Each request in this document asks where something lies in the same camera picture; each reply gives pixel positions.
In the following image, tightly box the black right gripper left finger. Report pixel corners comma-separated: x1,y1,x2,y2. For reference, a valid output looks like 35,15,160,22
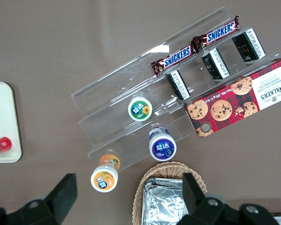
0,173,78,225

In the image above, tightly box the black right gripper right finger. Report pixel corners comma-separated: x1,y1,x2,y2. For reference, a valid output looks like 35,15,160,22
175,172,281,225

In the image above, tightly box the light wicker basket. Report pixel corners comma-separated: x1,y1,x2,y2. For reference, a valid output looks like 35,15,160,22
132,161,208,225

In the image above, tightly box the cream plastic tray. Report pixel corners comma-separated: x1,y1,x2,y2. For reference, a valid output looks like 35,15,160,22
0,81,22,164

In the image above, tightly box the silver foil pack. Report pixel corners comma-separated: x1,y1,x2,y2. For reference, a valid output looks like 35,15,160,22
142,177,190,225

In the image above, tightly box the orange gum bottle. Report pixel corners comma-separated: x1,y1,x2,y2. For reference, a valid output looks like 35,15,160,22
90,154,121,193

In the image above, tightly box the blue gum bottle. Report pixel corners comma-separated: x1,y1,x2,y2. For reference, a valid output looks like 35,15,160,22
148,126,177,162

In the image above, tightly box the red gum bottle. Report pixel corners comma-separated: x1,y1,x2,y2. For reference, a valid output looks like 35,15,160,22
0,136,13,161

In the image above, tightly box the red Walkers cookie box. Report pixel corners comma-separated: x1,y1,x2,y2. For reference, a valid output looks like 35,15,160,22
183,57,281,138

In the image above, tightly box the green gum bottle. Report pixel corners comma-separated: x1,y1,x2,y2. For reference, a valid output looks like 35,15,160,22
127,93,153,122

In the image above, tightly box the clear acrylic stepped stand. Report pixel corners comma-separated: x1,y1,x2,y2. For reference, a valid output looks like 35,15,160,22
71,6,281,173

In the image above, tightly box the small black white box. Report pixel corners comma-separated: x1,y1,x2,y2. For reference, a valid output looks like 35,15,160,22
165,69,192,101
231,27,266,63
201,47,231,80

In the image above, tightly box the Snickers chocolate bar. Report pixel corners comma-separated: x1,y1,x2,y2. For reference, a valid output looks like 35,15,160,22
191,15,241,49
150,44,200,77

